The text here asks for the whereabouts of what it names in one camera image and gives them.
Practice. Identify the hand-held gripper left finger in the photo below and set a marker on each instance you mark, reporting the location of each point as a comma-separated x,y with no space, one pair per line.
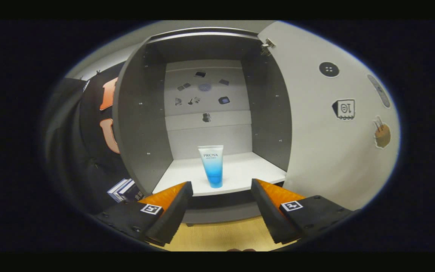
171,215

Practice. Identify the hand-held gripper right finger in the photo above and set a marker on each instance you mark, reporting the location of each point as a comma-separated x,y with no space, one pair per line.
270,215

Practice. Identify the blue and white tube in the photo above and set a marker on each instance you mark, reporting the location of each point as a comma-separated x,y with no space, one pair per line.
213,170

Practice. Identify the white cabinet shelf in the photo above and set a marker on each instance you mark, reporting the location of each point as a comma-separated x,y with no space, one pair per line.
247,170

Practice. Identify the light blue book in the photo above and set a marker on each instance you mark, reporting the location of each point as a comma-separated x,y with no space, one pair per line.
117,189

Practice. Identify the grey cabinet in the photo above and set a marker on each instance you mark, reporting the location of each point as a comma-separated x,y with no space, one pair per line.
138,124

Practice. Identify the black backdrop cloth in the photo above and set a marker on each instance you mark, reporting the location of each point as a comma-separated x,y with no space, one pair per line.
66,151

